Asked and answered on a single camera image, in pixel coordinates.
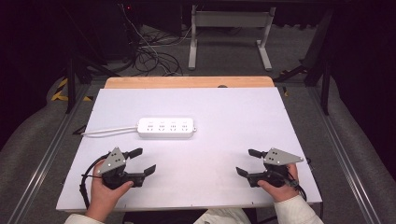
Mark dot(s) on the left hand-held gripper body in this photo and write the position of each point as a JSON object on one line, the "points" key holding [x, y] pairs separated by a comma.
{"points": [[114, 160]]}

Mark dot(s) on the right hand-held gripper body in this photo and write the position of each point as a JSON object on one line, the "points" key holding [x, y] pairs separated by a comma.
{"points": [[278, 158]]}

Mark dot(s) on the person's right hand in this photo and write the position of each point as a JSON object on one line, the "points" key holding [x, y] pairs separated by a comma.
{"points": [[285, 193]]}

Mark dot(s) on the person's left hand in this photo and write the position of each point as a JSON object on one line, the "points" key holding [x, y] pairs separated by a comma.
{"points": [[104, 199]]}

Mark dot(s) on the white power strip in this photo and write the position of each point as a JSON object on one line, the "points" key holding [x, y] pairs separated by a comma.
{"points": [[166, 127]]}

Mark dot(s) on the person's light clothing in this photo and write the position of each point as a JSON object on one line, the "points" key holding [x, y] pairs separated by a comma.
{"points": [[224, 216]]}

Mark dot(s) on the yellow black hazard tape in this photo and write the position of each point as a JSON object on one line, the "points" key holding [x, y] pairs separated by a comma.
{"points": [[60, 91]]}

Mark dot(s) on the black metal stand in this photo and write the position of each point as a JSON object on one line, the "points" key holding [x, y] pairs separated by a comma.
{"points": [[323, 71], [71, 84]]}

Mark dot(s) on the metal floor rail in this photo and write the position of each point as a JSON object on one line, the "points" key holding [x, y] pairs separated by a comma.
{"points": [[46, 161], [345, 161]]}

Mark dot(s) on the white metal desk frame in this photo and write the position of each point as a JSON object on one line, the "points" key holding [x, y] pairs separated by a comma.
{"points": [[232, 19]]}

